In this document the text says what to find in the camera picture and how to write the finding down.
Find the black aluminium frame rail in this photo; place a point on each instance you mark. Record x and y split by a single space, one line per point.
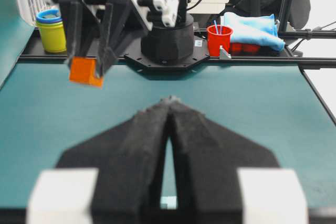
34 53

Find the orange block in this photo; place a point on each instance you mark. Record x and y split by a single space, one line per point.
83 71

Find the light blue cloth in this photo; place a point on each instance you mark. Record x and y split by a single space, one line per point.
260 31

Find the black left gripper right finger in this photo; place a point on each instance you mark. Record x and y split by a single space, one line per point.
223 177

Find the red plastic cup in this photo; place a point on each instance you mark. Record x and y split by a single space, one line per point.
214 40

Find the white desk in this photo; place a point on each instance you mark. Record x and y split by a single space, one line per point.
209 7

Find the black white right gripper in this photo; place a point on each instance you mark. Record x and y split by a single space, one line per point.
120 22

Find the metal corner bracket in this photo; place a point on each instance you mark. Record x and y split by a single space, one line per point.
223 54

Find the yellow plastic cup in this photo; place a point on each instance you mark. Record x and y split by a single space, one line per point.
52 36

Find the blue plastic cup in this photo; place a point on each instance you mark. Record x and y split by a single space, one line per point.
49 16

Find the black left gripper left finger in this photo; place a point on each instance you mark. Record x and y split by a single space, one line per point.
109 178

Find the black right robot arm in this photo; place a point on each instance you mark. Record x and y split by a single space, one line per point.
163 27

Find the blue straw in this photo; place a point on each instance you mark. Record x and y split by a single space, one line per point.
218 28

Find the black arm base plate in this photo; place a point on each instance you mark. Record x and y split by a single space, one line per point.
139 60

